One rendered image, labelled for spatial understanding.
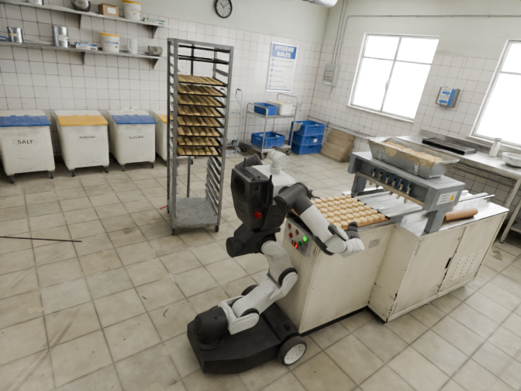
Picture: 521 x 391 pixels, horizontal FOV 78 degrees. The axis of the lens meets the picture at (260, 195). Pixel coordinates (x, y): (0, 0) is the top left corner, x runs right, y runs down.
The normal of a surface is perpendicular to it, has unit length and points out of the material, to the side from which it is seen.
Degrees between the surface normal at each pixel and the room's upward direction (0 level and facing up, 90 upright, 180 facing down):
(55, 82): 90
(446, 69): 90
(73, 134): 91
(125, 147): 90
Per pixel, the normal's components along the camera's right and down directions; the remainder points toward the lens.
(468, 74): -0.80, 0.15
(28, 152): 0.61, 0.41
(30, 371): 0.12, -0.91
